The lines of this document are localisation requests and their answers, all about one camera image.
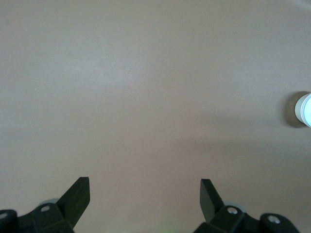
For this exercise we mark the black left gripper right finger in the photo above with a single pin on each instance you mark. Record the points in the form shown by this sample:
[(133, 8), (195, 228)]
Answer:
[(209, 201)]

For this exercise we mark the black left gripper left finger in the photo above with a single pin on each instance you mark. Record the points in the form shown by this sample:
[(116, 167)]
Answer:
[(77, 199)]

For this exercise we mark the blue bowl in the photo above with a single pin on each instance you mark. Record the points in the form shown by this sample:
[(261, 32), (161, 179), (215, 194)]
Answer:
[(309, 106)]

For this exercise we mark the white bowl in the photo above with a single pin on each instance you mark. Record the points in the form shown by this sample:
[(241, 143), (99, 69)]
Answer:
[(298, 109)]

